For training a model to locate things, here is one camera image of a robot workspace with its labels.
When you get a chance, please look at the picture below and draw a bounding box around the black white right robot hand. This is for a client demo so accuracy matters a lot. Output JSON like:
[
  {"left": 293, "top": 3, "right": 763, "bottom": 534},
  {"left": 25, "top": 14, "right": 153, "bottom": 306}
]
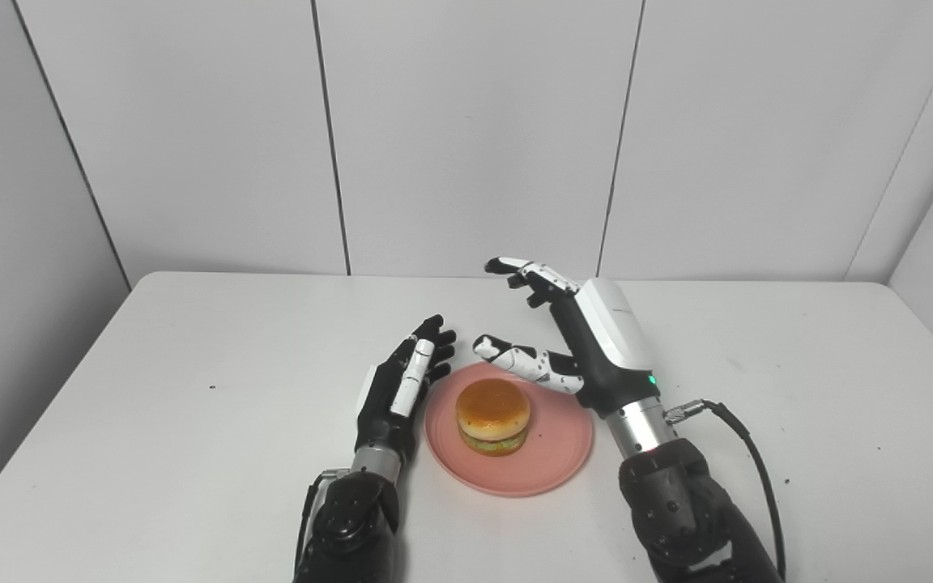
[{"left": 472, "top": 257, "right": 662, "bottom": 419}]

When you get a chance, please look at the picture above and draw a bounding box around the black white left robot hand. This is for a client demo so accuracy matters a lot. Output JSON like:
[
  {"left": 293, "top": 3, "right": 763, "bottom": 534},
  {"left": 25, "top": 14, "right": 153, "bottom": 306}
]
[{"left": 353, "top": 314, "right": 458, "bottom": 468}]

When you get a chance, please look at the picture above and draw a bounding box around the toy hamburger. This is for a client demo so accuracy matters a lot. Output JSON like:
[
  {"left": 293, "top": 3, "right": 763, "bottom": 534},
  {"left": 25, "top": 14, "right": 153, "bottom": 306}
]
[{"left": 456, "top": 378, "right": 531, "bottom": 457}]

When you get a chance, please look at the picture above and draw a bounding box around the pink round plate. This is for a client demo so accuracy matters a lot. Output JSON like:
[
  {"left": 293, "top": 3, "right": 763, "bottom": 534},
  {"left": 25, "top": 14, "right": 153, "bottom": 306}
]
[{"left": 424, "top": 362, "right": 595, "bottom": 498}]

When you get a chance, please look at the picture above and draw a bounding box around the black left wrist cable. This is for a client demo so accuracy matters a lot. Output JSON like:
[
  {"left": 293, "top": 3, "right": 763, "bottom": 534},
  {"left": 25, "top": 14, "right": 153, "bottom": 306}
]
[{"left": 294, "top": 470, "right": 331, "bottom": 572}]

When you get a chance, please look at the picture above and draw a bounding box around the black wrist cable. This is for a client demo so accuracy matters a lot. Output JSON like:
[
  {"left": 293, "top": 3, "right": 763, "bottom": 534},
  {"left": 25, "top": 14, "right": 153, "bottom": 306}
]
[
  {"left": 294, "top": 470, "right": 331, "bottom": 572},
  {"left": 664, "top": 398, "right": 788, "bottom": 581}
]

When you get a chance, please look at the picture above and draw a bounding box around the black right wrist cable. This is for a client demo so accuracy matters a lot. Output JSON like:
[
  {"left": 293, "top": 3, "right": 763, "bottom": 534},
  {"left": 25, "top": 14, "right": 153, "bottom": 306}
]
[{"left": 664, "top": 398, "right": 788, "bottom": 581}]

